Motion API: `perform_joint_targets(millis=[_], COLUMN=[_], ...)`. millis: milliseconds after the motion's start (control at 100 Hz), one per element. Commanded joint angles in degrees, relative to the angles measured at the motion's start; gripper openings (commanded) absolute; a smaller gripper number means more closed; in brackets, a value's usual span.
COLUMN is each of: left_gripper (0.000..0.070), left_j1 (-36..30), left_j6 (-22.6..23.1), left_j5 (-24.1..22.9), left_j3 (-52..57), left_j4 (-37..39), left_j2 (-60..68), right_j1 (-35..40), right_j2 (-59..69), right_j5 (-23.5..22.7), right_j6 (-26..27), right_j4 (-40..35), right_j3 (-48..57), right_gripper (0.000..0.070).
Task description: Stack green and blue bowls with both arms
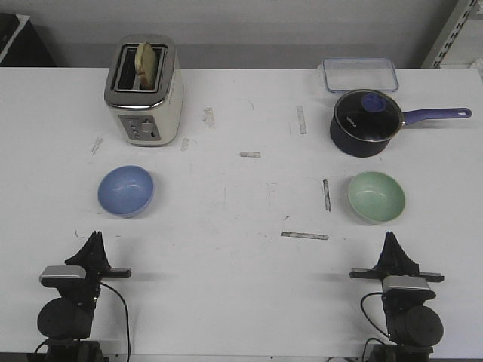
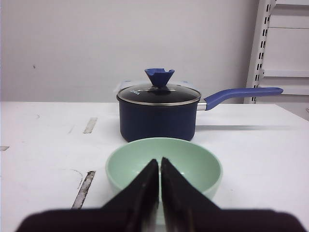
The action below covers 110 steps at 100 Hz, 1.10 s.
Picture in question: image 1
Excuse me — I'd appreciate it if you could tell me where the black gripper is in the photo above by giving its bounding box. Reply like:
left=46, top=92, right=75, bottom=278
left=56, top=231, right=131, bottom=308
left=349, top=232, right=444, bottom=302

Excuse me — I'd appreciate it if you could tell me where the green bowl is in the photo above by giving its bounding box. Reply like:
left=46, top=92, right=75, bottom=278
left=347, top=171, right=406, bottom=224

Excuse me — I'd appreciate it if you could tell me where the blue bowl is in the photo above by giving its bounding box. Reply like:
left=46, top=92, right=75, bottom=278
left=97, top=165, right=155, bottom=218

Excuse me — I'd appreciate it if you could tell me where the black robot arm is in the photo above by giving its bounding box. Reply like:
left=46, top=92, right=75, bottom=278
left=349, top=232, right=445, bottom=361
left=37, top=231, right=131, bottom=361

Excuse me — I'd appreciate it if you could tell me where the dark blue saucepan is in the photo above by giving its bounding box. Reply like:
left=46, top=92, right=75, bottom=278
left=330, top=103, right=472, bottom=158

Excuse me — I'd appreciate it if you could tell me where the glass pot lid blue knob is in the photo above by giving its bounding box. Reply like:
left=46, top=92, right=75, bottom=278
left=334, top=89, right=402, bottom=142

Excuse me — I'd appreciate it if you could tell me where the cream and silver toaster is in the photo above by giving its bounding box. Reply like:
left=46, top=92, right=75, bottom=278
left=104, top=34, right=184, bottom=146

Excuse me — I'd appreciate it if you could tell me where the clear plastic food container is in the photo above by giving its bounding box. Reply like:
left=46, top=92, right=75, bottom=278
left=317, top=57, right=399, bottom=93

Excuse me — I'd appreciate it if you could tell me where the bread slice in toaster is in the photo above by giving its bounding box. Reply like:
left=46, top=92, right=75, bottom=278
left=134, top=42, right=158, bottom=90

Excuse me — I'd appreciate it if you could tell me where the black box at back left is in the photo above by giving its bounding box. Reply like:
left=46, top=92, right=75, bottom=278
left=1, top=13, right=56, bottom=67

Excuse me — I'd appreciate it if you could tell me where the grey metal shelf upright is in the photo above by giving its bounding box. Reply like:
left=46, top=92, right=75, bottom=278
left=420, top=0, right=482, bottom=69

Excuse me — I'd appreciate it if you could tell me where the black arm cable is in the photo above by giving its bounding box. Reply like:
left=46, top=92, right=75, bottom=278
left=360, top=292, right=390, bottom=359
left=98, top=282, right=131, bottom=358

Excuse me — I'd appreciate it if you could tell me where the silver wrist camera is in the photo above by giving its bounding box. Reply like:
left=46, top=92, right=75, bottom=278
left=382, top=275, right=431, bottom=293
left=39, top=265, right=87, bottom=288

